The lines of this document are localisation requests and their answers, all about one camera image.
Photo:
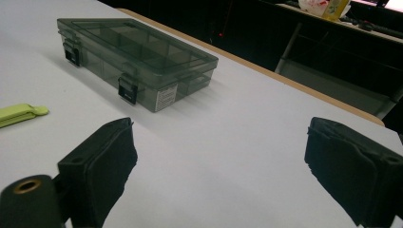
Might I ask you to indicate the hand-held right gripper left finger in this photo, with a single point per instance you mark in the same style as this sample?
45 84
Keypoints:
95 171

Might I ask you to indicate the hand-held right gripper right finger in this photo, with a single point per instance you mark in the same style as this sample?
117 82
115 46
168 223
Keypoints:
351 171

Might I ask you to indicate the green plastic tool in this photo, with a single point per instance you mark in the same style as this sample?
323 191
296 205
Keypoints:
19 112

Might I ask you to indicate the grey transparent compartment box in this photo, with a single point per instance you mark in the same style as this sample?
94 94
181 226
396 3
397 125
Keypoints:
142 47

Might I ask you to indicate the white metal desk stand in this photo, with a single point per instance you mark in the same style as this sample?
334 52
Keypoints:
332 85

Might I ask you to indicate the yellow packet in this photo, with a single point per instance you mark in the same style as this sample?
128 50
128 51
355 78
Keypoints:
335 9

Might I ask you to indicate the white plastic bag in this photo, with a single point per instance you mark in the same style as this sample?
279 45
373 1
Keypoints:
312 7

